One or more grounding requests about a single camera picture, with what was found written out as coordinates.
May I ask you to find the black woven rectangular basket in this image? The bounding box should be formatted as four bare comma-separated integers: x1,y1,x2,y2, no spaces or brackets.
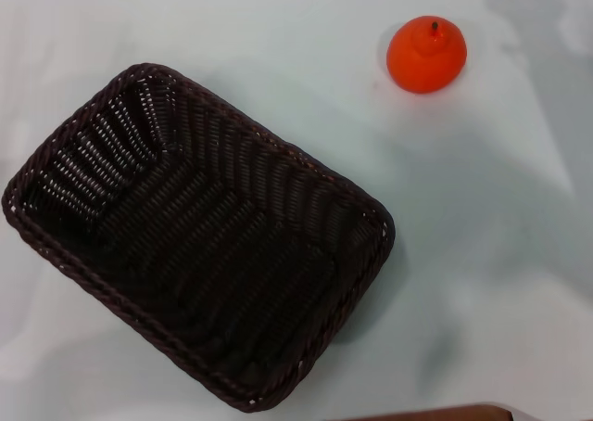
1,62,397,414

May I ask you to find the orange fruit with stem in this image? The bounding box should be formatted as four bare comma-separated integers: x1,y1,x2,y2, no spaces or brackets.
385,15,469,96

